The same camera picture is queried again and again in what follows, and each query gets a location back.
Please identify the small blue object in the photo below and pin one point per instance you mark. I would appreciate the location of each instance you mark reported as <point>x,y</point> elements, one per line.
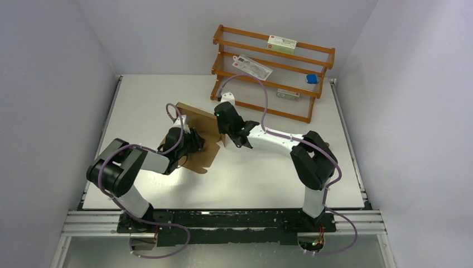
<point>312,79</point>

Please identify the clear plastic packet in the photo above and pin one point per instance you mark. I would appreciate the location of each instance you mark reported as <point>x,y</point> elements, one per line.
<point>252,67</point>

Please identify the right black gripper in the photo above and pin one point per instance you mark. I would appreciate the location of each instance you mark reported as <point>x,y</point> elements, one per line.
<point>219,128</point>

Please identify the brown cardboard box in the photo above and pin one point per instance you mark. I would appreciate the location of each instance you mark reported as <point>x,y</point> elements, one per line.
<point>207,127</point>

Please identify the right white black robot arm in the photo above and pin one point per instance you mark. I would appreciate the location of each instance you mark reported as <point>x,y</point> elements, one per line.
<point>314,162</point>

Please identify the green white box bottom shelf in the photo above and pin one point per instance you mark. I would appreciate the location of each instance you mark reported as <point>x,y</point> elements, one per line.
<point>288,95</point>

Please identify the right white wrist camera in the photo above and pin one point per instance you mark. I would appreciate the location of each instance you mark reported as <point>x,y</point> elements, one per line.
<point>227,97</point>

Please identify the green white box top shelf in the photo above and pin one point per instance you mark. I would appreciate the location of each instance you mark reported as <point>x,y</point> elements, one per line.
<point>281,44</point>

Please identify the orange wooden shelf rack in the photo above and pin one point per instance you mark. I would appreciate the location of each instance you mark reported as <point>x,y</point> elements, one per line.
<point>289,71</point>

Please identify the aluminium frame rail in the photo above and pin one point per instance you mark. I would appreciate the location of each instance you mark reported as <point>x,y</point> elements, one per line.
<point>104,224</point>

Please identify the green white box shelf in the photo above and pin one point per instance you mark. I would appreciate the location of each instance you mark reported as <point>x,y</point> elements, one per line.
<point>288,95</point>
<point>281,44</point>

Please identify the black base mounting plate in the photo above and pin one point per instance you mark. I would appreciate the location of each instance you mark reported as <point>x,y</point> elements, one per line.
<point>227,226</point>

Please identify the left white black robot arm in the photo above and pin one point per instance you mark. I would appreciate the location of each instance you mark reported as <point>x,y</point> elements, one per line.
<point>117,167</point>

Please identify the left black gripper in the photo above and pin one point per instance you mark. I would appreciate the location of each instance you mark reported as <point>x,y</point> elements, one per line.
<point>197,141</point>

